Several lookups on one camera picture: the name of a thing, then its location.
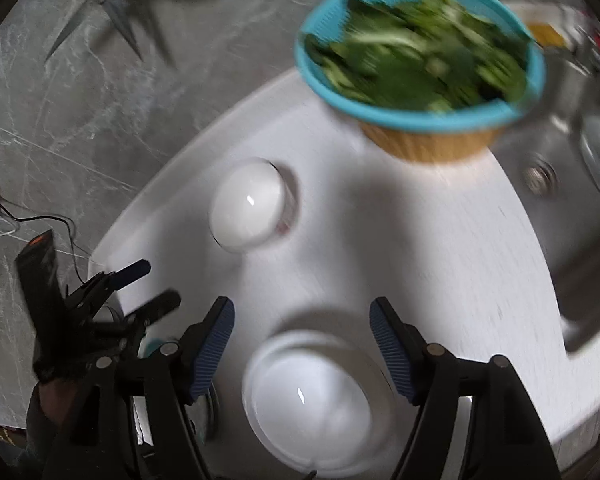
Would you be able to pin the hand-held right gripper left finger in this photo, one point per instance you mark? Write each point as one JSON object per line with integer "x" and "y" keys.
{"x": 212, "y": 352}

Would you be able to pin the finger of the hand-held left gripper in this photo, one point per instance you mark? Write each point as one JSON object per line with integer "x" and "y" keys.
{"x": 157, "y": 305}
{"x": 132, "y": 271}

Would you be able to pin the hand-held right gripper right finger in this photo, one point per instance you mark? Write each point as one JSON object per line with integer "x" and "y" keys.
{"x": 390, "y": 352}

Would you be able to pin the white gold-rimmed bowl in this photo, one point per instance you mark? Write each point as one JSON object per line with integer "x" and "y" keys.
{"x": 310, "y": 410}

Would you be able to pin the plain white bowl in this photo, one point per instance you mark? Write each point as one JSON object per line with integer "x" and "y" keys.
{"x": 247, "y": 205}

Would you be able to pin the pink floral bowl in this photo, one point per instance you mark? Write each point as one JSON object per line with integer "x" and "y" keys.
{"x": 289, "y": 200}

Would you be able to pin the person's left hand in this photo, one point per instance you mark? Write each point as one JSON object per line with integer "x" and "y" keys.
{"x": 50, "y": 405}

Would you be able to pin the stainless steel sink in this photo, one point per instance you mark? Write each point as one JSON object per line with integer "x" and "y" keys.
{"x": 580, "y": 260}

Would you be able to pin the yellow woven basket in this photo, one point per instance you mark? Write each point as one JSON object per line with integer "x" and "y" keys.
{"x": 430, "y": 145}

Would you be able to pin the metal sink drain plug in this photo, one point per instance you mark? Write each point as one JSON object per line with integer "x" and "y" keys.
{"x": 541, "y": 176}

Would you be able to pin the teal plastic colander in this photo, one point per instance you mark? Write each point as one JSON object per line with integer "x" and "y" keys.
{"x": 430, "y": 115}

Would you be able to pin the green leafy vegetables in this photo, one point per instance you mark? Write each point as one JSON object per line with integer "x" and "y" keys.
{"x": 420, "y": 55}

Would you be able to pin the white container yellow contents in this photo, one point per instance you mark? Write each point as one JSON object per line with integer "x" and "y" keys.
{"x": 547, "y": 30}

